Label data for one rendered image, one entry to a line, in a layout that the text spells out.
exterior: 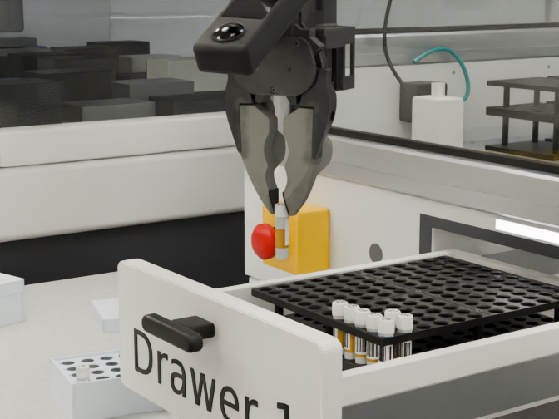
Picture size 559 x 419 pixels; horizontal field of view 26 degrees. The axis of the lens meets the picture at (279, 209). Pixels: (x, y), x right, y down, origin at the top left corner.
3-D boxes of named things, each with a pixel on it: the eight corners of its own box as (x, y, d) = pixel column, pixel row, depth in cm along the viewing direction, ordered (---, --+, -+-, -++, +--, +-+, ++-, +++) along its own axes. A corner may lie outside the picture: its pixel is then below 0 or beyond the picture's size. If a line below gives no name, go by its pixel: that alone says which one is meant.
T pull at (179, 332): (190, 356, 86) (190, 337, 86) (140, 330, 92) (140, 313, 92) (233, 347, 88) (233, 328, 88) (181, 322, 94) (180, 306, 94)
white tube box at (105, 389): (72, 423, 111) (71, 383, 110) (51, 395, 118) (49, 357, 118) (200, 404, 116) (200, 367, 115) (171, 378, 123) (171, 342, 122)
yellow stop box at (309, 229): (293, 278, 132) (293, 213, 130) (256, 265, 137) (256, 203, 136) (330, 271, 135) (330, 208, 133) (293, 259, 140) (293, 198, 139)
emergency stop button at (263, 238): (267, 263, 131) (267, 227, 131) (247, 256, 135) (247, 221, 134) (289, 259, 133) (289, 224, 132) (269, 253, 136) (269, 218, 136)
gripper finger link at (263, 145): (301, 204, 104) (306, 96, 102) (269, 216, 98) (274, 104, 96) (269, 199, 105) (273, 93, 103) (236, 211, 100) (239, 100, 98)
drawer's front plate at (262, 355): (320, 502, 81) (322, 344, 79) (120, 383, 104) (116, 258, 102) (341, 496, 82) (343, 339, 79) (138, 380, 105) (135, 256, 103)
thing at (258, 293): (382, 347, 89) (382, 338, 89) (251, 295, 103) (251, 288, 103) (401, 342, 90) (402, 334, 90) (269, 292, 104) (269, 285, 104)
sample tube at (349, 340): (339, 362, 94) (340, 305, 94) (351, 359, 95) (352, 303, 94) (350, 367, 93) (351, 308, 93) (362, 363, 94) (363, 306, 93)
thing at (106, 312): (102, 332, 139) (102, 318, 138) (91, 313, 147) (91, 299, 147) (210, 323, 142) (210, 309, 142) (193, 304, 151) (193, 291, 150)
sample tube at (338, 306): (328, 357, 96) (328, 301, 95) (342, 355, 96) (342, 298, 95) (337, 362, 95) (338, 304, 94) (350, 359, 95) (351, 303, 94)
